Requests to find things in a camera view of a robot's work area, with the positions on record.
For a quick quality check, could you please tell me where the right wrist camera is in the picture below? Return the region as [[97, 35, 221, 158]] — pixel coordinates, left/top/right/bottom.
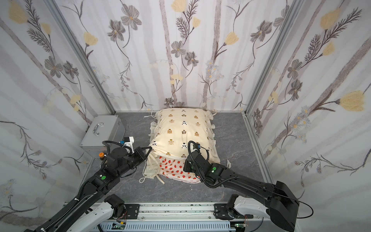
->
[[190, 141, 201, 152]]

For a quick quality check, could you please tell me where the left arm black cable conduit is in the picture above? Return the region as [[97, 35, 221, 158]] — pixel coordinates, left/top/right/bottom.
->
[[40, 140, 137, 232]]

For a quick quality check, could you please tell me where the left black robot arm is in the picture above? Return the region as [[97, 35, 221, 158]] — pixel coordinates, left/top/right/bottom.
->
[[33, 147, 152, 232]]

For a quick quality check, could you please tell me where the strawberry print pillow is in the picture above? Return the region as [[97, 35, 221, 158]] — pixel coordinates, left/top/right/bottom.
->
[[158, 155, 200, 184]]

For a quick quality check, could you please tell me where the silver metal case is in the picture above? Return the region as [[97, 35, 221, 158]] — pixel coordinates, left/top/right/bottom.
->
[[80, 115, 126, 158]]

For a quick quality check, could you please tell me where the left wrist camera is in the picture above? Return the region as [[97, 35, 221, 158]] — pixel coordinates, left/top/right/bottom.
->
[[119, 136, 134, 153]]

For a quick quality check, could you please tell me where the cream bear print pillow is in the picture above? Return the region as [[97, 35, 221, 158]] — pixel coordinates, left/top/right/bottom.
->
[[139, 108, 220, 183]]

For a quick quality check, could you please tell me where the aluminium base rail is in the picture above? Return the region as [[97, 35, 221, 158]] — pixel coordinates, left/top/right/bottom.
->
[[57, 201, 302, 232]]

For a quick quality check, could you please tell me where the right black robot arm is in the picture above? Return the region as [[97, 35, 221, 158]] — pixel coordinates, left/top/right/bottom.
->
[[183, 149, 300, 232]]

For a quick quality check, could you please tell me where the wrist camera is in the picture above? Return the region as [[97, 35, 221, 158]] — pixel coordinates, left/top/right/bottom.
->
[[119, 136, 134, 153], [190, 141, 201, 152]]

